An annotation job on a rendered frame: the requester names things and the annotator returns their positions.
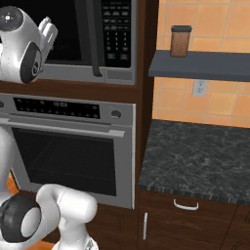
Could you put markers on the silver oven knob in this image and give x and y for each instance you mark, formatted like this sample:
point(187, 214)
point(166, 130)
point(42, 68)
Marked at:
point(116, 114)

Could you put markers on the oven door with dark window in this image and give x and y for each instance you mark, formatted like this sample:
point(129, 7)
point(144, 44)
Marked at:
point(65, 162)

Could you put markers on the dark brown drawer front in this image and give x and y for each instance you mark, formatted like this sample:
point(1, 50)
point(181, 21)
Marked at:
point(208, 211)

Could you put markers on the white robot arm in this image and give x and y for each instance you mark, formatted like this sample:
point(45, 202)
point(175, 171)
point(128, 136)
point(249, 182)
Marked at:
point(14, 49)

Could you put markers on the silver built-in oven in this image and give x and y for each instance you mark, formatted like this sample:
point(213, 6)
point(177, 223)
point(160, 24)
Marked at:
point(125, 156)

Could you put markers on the grey wall outlet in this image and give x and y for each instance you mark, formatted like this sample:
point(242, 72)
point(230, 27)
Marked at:
point(199, 88)

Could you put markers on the dark brown cupboard door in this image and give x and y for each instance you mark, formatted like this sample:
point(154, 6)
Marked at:
point(182, 236)

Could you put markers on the dark grey wall shelf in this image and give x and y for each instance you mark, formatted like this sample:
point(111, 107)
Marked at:
point(201, 65)

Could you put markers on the brown jar with black lid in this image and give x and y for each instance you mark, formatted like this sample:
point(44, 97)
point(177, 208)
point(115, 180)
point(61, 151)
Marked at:
point(180, 42)

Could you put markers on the black and silver microwave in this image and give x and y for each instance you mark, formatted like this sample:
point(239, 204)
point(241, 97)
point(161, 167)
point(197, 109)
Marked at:
point(120, 39)

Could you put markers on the black microwave door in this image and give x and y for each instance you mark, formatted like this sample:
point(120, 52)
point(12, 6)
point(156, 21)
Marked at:
point(68, 32)

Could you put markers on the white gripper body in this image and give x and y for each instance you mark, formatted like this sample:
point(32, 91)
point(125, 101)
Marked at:
point(49, 32)

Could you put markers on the dark brown tall cabinet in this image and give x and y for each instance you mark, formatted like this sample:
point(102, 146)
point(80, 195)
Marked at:
point(143, 97)

